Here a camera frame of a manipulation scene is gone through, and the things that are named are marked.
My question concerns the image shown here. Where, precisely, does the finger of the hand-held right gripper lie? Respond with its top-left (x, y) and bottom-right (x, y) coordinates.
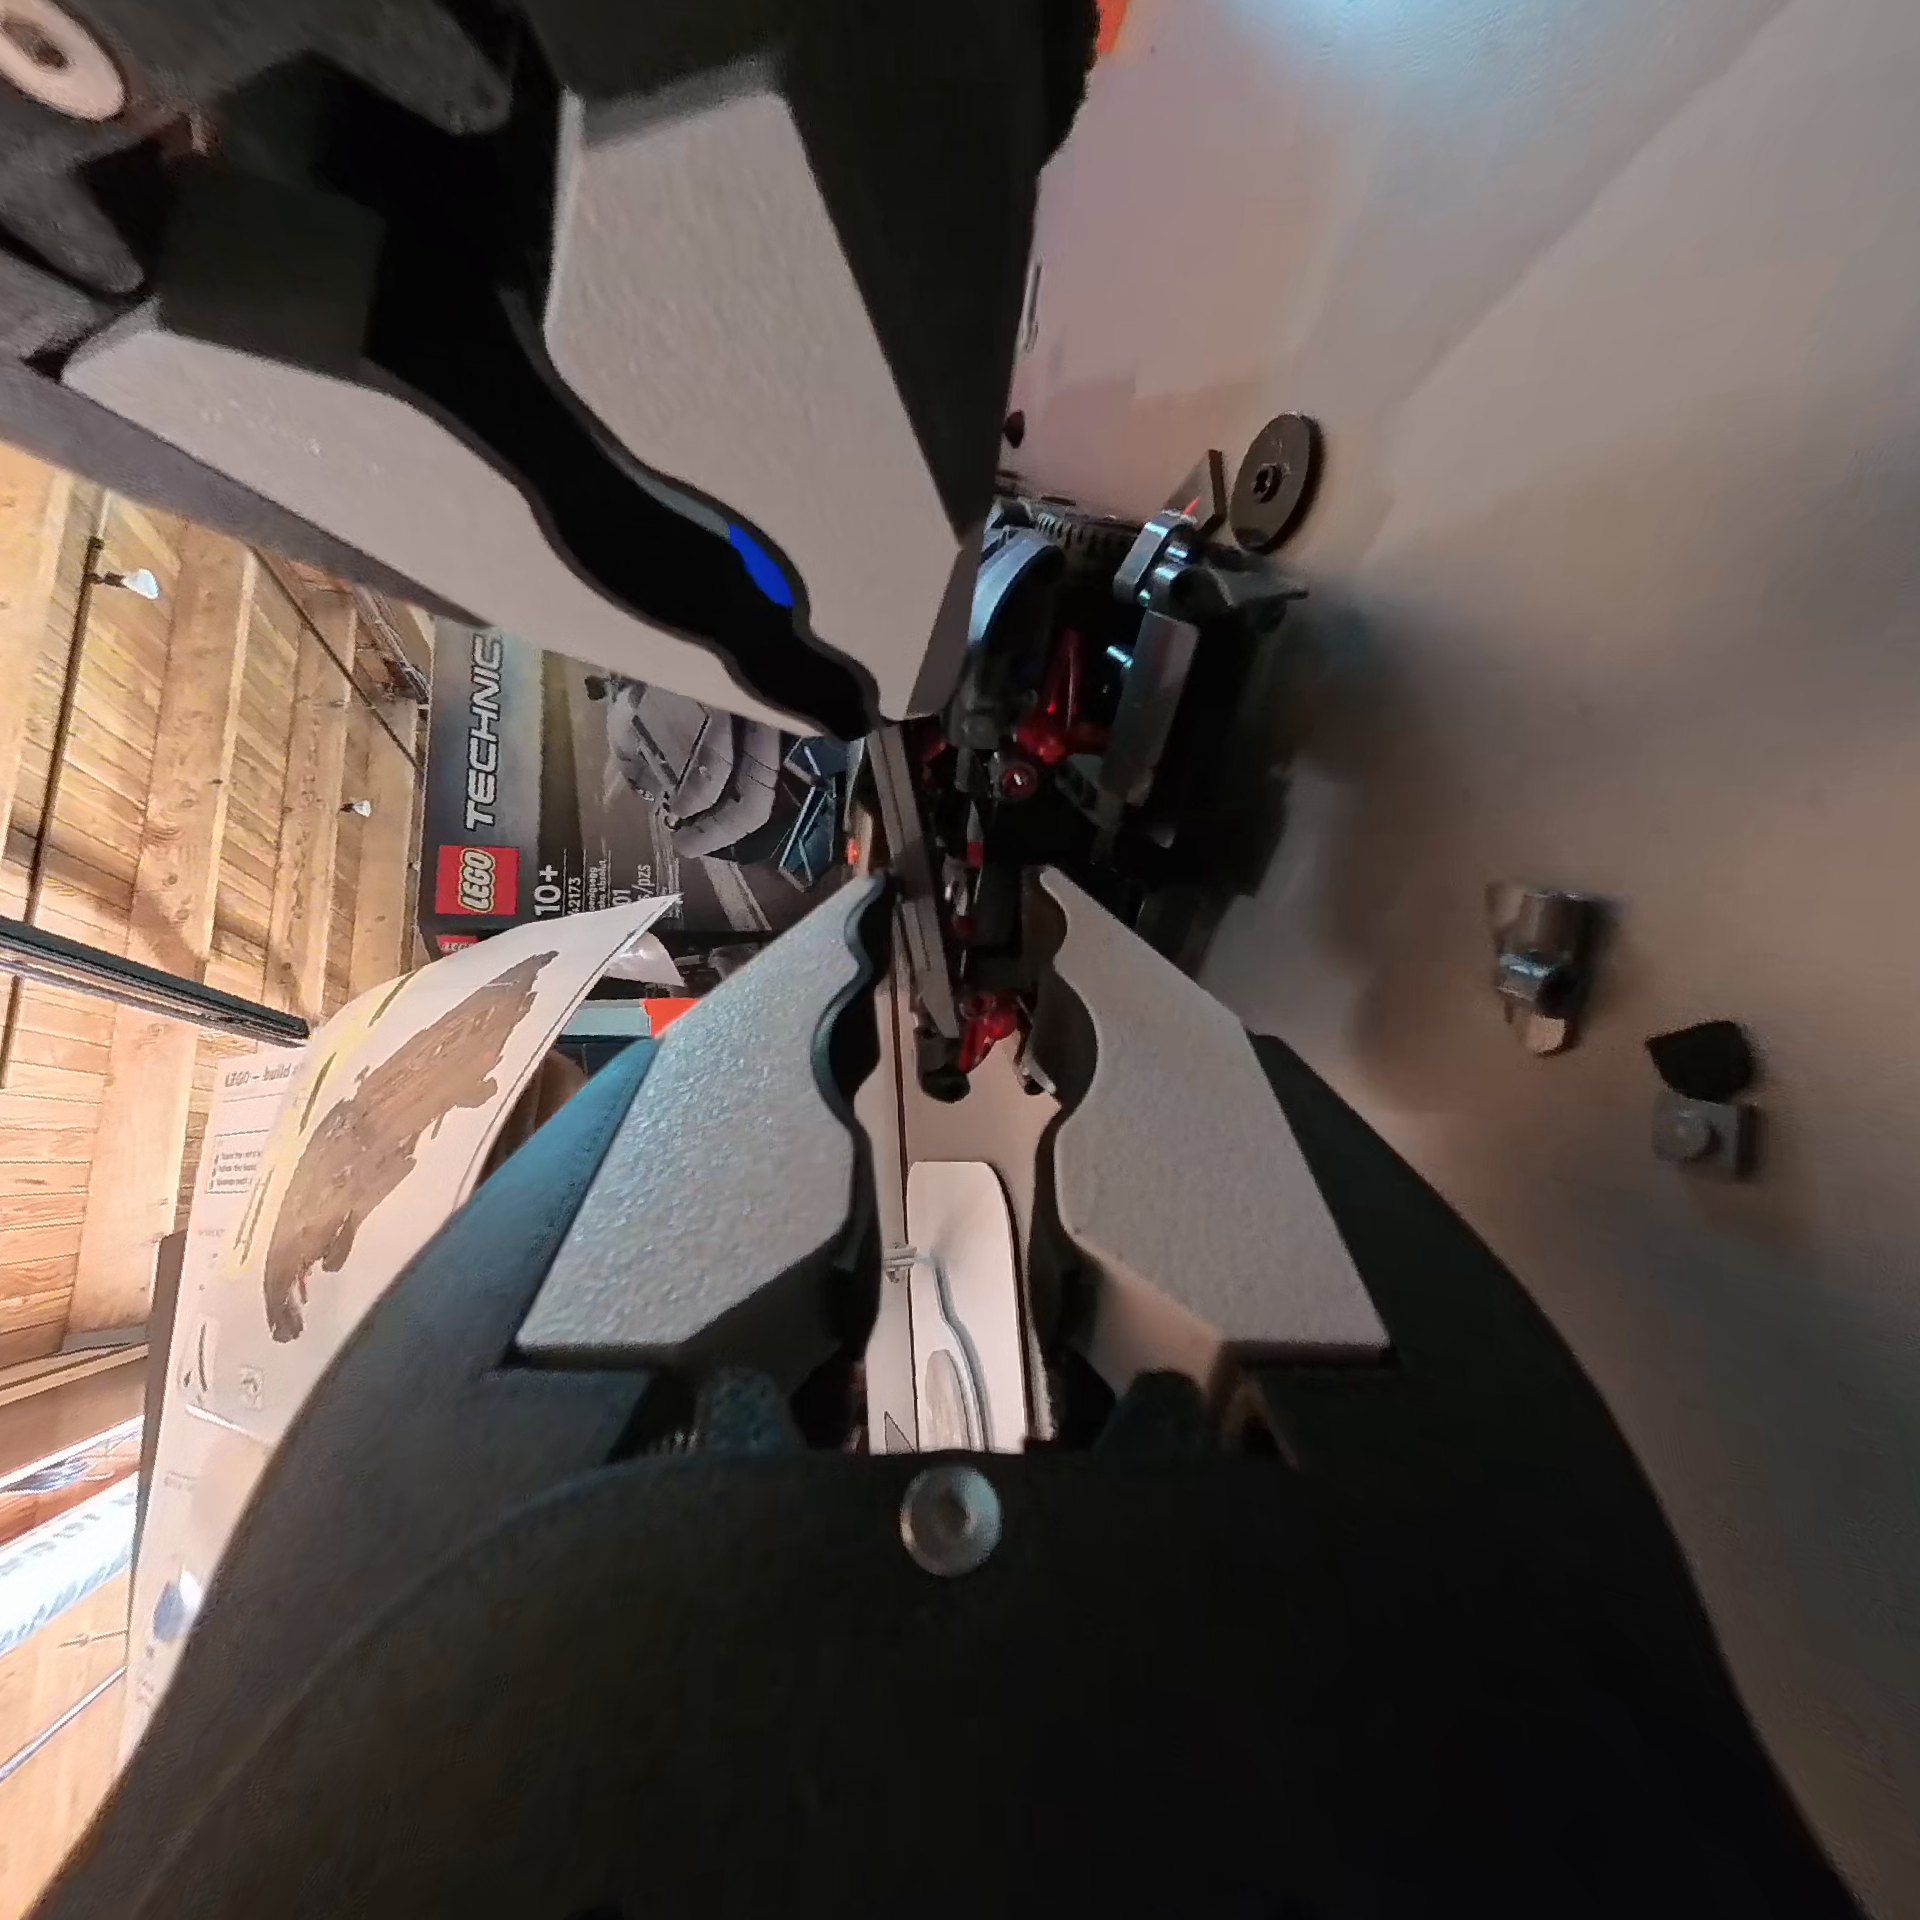
top-left (60, 292), bottom-right (880, 745)
top-left (504, 83), bottom-right (994, 724)

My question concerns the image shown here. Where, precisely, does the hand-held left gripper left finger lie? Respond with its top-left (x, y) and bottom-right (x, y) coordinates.
top-left (514, 873), bottom-right (904, 1373)

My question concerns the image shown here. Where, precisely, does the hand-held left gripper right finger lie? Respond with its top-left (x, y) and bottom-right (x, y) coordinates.
top-left (1035, 863), bottom-right (1393, 1426)

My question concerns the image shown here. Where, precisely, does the grey lego car model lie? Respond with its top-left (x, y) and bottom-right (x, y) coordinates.
top-left (779, 477), bottom-right (1309, 1108)

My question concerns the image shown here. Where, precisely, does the lego instruction booklet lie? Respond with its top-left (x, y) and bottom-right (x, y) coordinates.
top-left (129, 891), bottom-right (683, 1742)

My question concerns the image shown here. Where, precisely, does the dark lego set box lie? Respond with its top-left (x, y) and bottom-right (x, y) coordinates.
top-left (416, 615), bottom-right (886, 964)

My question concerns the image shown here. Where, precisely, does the small grey lego piece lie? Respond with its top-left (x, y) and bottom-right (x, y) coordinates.
top-left (1486, 882), bottom-right (1609, 1059)

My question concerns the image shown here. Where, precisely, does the small dark grey lego plate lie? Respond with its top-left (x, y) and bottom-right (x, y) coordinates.
top-left (1642, 1019), bottom-right (1763, 1181)

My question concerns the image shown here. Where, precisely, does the dark round lego disc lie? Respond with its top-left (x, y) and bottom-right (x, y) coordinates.
top-left (1227, 411), bottom-right (1328, 553)

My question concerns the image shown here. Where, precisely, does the white desk stand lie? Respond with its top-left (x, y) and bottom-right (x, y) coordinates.
top-left (862, 1154), bottom-right (1034, 1454)

